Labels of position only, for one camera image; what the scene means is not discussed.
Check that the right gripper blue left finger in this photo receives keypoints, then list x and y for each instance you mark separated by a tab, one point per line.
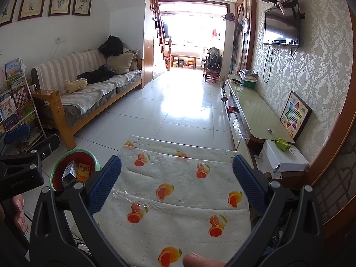
101	183

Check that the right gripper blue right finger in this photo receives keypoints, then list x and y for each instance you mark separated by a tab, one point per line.
253	182

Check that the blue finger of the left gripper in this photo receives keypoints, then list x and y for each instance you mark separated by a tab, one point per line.
46	147
17	134

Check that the black cigarette box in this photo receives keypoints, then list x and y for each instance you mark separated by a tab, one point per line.
69	176

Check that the yellow iced tea carton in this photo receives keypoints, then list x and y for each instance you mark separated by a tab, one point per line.
83	172

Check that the green red trash bin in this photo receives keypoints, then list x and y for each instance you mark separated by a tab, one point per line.
78	155

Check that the left hand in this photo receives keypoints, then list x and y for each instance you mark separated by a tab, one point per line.
13	222

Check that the right hand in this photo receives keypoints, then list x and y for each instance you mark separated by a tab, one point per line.
195	260

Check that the white cardboard box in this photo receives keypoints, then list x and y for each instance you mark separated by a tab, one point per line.
271	158

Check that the striped wooden sofa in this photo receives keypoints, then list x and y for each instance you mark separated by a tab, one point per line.
70	112

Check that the cream plush toy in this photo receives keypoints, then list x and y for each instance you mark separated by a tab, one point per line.
73	86

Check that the orange print tablecloth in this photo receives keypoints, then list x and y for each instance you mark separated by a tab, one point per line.
171	200

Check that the chinese checkers board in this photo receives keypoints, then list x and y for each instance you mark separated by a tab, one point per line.
295	115

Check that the black clothes on sofa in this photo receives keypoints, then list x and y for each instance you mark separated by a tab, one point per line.
103	73

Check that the beige cushion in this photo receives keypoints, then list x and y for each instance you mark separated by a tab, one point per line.
120	64

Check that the wooden chair far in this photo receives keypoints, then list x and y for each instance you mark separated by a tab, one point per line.
212	65

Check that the black jacket on backrest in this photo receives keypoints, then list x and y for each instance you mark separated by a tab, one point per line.
113	46

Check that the wall mounted television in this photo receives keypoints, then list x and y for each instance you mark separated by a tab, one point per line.
282	28

